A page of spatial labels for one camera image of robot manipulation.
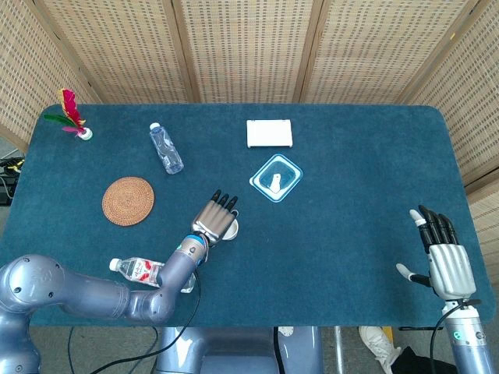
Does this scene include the metal table leg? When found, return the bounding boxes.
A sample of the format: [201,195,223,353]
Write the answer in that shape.
[334,326,346,374]

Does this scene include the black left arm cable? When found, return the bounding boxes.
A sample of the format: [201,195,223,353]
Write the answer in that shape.
[85,249,203,374]

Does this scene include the clear bottle with red label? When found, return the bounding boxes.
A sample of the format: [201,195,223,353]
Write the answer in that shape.
[108,256,197,294]

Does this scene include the woven bamboo folding screen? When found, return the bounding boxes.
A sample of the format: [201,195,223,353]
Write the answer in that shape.
[0,0,499,273]

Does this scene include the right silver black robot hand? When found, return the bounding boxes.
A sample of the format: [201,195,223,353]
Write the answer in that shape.
[396,205,477,301]

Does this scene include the small clear unlabelled water bottle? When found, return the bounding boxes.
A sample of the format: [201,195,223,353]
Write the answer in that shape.
[149,122,185,175]

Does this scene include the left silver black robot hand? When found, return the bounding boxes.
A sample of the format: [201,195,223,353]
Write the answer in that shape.
[190,189,239,245]

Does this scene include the round woven rattan coaster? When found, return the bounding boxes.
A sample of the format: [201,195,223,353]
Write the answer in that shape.
[101,176,156,227]

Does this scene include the clear container with blue rim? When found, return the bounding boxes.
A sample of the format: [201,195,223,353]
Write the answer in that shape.
[249,153,304,203]

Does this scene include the blue table cloth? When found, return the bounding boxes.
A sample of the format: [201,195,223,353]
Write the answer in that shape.
[0,104,497,328]

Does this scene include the black torso cable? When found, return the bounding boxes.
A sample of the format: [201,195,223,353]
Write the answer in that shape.
[272,326,284,374]

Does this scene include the blue-grey robot torso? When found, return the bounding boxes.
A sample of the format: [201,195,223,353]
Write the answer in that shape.
[155,326,323,374]

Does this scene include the black power strip with cables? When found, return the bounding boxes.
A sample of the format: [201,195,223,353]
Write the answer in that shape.
[0,155,27,207]

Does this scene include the feather shuttlecock with white base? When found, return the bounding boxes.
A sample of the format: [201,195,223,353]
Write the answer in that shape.
[43,88,94,141]

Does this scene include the white rectangular box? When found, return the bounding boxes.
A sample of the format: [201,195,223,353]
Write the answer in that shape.
[246,119,293,149]

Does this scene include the white sneaker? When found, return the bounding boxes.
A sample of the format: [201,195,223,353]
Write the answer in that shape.
[358,326,403,373]

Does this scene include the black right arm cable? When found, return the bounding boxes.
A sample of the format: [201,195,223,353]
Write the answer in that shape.
[430,299,483,374]

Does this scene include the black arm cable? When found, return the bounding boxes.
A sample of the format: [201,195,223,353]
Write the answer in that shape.
[85,249,203,374]
[430,299,483,374]

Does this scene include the white paper cup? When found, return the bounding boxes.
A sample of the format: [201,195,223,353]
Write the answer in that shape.
[221,217,240,243]

